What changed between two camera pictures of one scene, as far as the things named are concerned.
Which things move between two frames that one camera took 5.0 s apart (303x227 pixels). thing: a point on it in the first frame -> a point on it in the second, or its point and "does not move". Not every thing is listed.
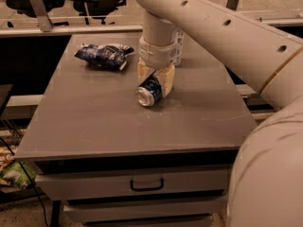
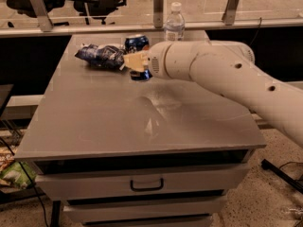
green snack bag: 15,174 does not move
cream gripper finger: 167,78 -> 137,61
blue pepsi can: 149,91 -> 137,43
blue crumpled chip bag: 105,56 does not move
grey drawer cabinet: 115,163 does not move
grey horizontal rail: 113,29 does not move
